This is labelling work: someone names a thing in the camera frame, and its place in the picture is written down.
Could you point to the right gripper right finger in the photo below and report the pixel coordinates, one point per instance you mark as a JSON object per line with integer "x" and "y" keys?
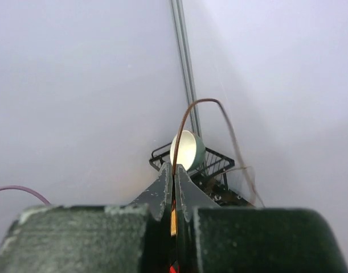
{"x": 188, "y": 196}

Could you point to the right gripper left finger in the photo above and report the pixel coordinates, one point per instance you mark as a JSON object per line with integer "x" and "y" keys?
{"x": 158, "y": 196}

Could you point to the white bowl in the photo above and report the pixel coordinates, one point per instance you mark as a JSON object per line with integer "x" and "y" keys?
{"x": 191, "y": 151}

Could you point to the black wire dish rack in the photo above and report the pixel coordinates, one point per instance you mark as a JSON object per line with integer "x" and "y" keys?
{"x": 211, "y": 176}

